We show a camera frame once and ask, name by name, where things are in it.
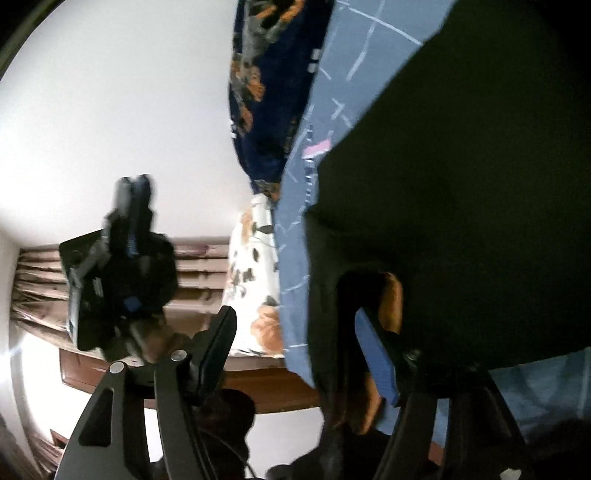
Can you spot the navy dog print blanket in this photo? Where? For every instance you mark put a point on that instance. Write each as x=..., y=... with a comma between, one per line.
x=268, y=115

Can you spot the beige pleated curtain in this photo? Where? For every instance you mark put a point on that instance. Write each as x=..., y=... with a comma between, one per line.
x=198, y=277

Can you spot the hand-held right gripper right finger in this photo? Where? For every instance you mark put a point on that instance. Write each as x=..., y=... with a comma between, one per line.
x=376, y=360

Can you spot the black pants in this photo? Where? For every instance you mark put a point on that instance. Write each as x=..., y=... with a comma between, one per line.
x=461, y=207

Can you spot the brown wooden bed frame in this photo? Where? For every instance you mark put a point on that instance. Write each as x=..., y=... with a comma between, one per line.
x=258, y=387

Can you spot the person's left hand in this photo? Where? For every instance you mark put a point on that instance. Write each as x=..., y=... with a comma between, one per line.
x=152, y=339

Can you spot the orange cloth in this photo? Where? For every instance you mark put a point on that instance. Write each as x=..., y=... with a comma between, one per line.
x=392, y=300

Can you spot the blue grid bedsheet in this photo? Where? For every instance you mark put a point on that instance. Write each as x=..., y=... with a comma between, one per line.
x=295, y=230

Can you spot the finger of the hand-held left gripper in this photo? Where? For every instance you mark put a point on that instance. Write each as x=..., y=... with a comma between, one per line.
x=123, y=196
x=143, y=194

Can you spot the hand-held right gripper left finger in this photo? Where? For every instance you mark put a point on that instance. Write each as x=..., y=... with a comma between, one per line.
x=224, y=330

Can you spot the white floral pillow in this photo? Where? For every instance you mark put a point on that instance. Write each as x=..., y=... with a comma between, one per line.
x=249, y=277

